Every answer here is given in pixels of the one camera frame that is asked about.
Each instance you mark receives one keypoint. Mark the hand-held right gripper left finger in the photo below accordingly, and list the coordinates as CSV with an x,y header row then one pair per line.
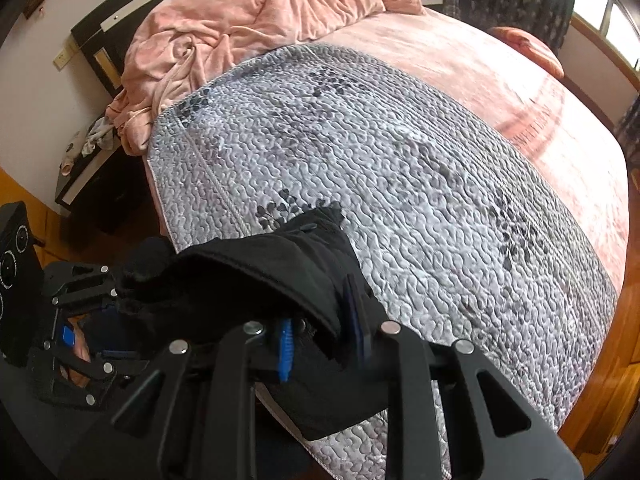
x,y
285,352

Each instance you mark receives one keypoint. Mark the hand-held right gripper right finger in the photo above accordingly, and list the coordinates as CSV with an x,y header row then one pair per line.
x,y
358,322

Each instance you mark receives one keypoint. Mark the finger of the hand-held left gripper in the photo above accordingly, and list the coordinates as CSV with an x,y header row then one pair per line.
x,y
90,377
85,285

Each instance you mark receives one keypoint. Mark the black quilted pants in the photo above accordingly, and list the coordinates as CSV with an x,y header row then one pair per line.
x,y
250,280

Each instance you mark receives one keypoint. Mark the dark nightstand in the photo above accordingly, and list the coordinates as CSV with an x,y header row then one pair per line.
x,y
100,190

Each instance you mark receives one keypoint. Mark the grey quilted bed mat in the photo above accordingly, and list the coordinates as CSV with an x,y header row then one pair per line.
x,y
400,185

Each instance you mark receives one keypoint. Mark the white crumpled cloth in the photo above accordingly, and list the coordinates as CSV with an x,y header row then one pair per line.
x,y
102,135

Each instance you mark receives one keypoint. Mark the dark wooden headboard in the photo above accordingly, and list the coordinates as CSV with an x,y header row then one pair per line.
x,y
87,40

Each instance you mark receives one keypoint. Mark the pink bed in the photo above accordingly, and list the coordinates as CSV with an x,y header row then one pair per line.
x,y
550,135

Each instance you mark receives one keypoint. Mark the pink pillow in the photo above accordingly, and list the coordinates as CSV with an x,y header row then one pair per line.
x,y
530,50

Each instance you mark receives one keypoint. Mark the pink fleece blanket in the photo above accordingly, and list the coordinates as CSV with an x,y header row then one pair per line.
x,y
250,5

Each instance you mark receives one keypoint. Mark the bright window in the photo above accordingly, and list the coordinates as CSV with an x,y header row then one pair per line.
x,y
615,25

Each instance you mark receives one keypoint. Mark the beige wall socket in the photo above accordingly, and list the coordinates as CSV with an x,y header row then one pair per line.
x,y
66,56

